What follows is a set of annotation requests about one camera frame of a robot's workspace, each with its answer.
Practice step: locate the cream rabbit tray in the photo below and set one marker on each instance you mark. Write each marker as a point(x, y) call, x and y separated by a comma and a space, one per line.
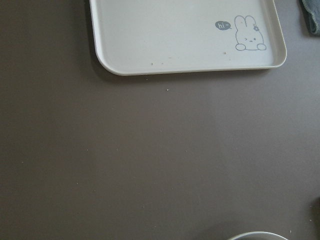
point(147, 37)

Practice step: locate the white round plate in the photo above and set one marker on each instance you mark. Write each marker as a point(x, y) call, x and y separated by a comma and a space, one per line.
point(258, 235)

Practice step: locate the grey folded cloth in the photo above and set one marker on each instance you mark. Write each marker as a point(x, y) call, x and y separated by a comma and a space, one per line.
point(312, 9)

